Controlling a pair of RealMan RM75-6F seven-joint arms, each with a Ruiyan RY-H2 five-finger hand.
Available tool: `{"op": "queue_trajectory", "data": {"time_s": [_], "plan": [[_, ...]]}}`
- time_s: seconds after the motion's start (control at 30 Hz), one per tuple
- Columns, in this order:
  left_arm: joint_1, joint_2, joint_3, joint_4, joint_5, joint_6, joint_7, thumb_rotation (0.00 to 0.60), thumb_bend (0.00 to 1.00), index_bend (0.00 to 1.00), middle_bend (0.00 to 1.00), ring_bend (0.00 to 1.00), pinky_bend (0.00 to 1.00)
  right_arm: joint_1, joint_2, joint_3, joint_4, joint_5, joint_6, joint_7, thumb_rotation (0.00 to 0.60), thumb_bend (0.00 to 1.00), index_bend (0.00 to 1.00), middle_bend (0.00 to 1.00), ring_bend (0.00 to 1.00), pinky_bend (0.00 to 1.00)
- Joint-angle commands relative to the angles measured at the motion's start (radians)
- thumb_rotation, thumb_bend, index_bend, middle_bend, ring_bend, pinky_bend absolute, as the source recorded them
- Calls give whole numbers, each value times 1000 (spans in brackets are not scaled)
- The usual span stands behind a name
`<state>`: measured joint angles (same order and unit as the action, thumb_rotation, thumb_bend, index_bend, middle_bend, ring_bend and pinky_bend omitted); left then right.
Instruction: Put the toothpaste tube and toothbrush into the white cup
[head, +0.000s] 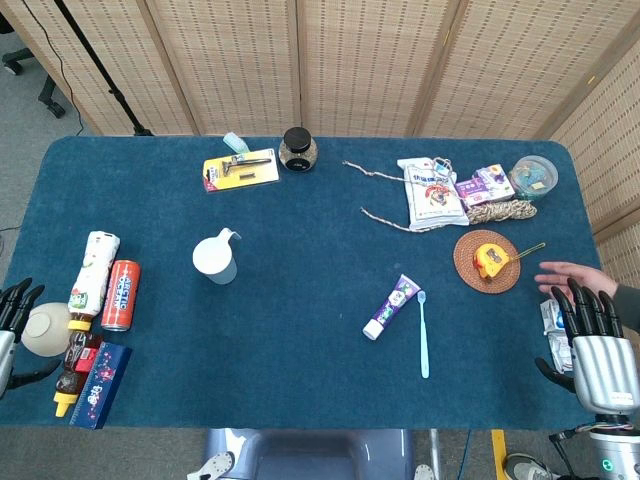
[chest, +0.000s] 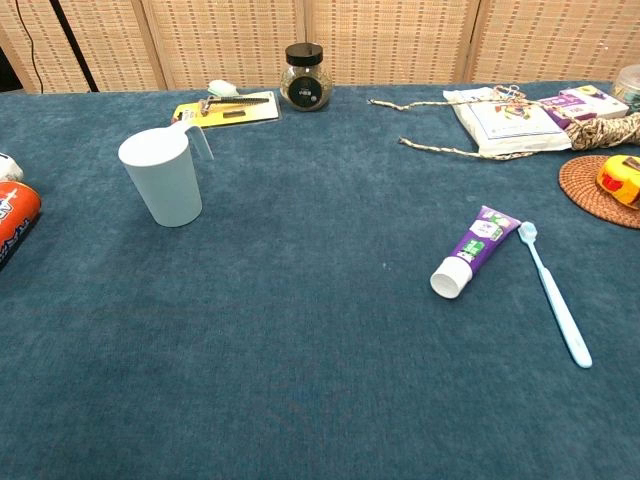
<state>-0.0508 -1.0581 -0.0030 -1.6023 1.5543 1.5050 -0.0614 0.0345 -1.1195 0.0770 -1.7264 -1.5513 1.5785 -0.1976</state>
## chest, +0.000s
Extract purple toothpaste tube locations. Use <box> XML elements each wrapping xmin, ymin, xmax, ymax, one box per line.
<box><xmin>429</xmin><ymin>204</ymin><xmax>522</xmax><ymax>300</ymax></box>

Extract white cup with handle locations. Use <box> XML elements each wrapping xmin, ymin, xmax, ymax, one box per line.
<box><xmin>117</xmin><ymin>121</ymin><xmax>215</xmax><ymax>229</ymax></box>

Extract light blue toothbrush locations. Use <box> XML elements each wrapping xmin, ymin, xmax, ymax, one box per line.
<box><xmin>517</xmin><ymin>221</ymin><xmax>594</xmax><ymax>370</ymax></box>

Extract blue table cloth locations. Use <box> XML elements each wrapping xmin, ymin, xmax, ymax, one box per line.
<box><xmin>0</xmin><ymin>82</ymin><xmax>640</xmax><ymax>480</ymax></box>

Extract razor in yellow blister pack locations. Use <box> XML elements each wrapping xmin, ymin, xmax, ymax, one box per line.
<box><xmin>171</xmin><ymin>90</ymin><xmax>283</xmax><ymax>132</ymax></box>

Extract glass jar with black lid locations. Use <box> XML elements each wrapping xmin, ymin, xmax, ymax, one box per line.
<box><xmin>279</xmin><ymin>42</ymin><xmax>334</xmax><ymax>112</ymax></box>

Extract bamboo folding screen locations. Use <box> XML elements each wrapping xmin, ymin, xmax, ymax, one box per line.
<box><xmin>0</xmin><ymin>0</ymin><xmax>640</xmax><ymax>95</ymax></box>

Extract white printed snack bag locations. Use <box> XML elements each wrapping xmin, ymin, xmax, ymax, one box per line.
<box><xmin>442</xmin><ymin>86</ymin><xmax>573</xmax><ymax>156</ymax></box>

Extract brown woven coaster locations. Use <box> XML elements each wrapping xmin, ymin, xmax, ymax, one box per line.
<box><xmin>558</xmin><ymin>154</ymin><xmax>640</xmax><ymax>230</ymax></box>

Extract purple and white small box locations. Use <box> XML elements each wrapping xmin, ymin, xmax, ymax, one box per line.
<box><xmin>537</xmin><ymin>94</ymin><xmax>590</xmax><ymax>131</ymax></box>

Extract yellow tape measure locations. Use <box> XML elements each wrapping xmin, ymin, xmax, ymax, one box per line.
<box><xmin>596</xmin><ymin>154</ymin><xmax>640</xmax><ymax>210</ymax></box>

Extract orange soda can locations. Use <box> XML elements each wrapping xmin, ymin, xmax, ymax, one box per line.
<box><xmin>0</xmin><ymin>180</ymin><xmax>43</xmax><ymax>271</ymax></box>

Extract white box with purple print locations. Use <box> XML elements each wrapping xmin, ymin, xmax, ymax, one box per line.
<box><xmin>558</xmin><ymin>85</ymin><xmax>630</xmax><ymax>119</ymax></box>

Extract black tripod stand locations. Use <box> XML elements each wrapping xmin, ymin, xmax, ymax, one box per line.
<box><xmin>48</xmin><ymin>0</ymin><xmax>100</xmax><ymax>93</ymax></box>

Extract white labelled tea bottle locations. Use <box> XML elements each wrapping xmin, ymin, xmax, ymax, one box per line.
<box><xmin>0</xmin><ymin>152</ymin><xmax>25</xmax><ymax>183</ymax></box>

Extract clear round plastic container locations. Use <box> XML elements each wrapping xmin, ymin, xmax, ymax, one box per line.
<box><xmin>609</xmin><ymin>64</ymin><xmax>640</xmax><ymax>116</ymax></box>

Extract braided beige rope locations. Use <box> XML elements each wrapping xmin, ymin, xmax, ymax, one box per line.
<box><xmin>368</xmin><ymin>97</ymin><xmax>640</xmax><ymax>162</ymax></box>

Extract thin black hanging cable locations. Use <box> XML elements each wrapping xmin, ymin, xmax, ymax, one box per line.
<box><xmin>14</xmin><ymin>0</ymin><xmax>46</xmax><ymax>94</ymax></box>

